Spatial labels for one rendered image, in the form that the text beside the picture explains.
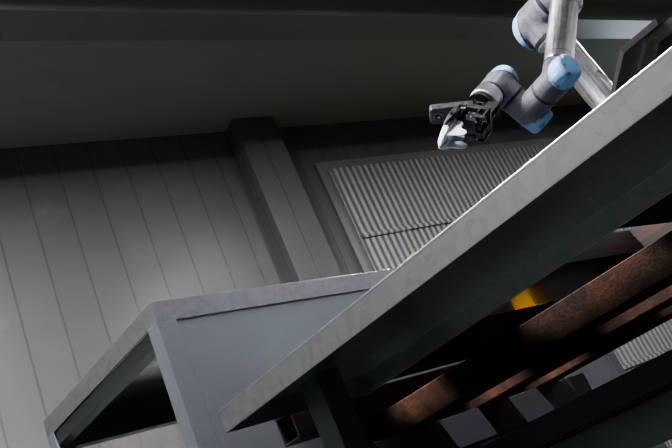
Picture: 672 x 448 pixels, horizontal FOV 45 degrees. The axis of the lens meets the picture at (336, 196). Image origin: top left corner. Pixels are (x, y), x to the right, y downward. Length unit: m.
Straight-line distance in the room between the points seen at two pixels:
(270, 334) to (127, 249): 3.18
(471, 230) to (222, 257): 4.18
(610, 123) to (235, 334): 1.04
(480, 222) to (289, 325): 0.95
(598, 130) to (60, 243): 4.15
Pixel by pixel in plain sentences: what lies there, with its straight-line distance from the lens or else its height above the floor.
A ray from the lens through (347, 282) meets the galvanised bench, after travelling 1.80.
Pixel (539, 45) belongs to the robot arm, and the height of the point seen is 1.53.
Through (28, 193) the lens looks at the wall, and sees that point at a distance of 4.81.
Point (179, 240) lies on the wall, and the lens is 4.87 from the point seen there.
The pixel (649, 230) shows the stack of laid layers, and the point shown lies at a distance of 1.75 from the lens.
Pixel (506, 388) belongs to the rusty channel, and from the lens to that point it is 1.62.
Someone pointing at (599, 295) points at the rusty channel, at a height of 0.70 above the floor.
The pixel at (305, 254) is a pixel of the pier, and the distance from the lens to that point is 4.96.
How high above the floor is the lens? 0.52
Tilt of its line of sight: 22 degrees up
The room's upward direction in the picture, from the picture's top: 24 degrees counter-clockwise
